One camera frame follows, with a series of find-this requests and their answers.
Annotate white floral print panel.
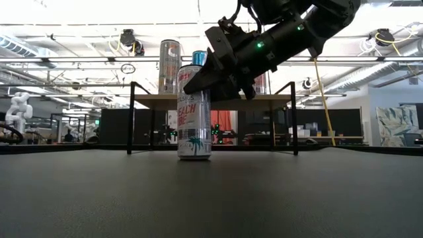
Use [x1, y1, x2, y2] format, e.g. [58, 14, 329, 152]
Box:
[167, 110, 178, 145]

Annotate black braided cable sleeve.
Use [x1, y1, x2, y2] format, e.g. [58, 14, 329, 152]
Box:
[0, 122, 24, 145]

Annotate grey silver beverage can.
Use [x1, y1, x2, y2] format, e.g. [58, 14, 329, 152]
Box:
[176, 64, 212, 161]

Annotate black ceiling cable reel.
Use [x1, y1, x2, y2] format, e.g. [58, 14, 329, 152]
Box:
[375, 28, 397, 47]
[118, 28, 145, 57]

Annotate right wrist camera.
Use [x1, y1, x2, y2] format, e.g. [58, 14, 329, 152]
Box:
[204, 25, 239, 67]

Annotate blue Red Bull can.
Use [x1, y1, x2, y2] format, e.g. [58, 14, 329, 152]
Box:
[192, 50, 208, 66]

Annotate Celsius Tropical Vibe can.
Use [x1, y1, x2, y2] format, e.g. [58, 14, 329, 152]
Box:
[158, 39, 182, 96]

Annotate orange red panel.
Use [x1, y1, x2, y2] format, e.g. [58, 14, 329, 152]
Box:
[210, 110, 234, 145]

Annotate white storage boxes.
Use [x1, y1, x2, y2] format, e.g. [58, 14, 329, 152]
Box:
[295, 122, 320, 138]

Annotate long ceiling light strip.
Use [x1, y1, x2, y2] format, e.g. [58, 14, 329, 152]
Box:
[0, 56, 423, 64]

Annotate ventilation duct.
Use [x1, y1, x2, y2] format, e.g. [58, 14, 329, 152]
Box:
[325, 61, 423, 97]
[0, 34, 59, 69]

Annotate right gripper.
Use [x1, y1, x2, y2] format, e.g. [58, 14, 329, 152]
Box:
[183, 49, 275, 102]

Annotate black robot green lights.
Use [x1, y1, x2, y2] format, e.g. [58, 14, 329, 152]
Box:
[145, 124, 178, 145]
[211, 124, 238, 145]

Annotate yellow power cable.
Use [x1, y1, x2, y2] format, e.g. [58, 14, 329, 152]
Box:
[312, 58, 336, 147]

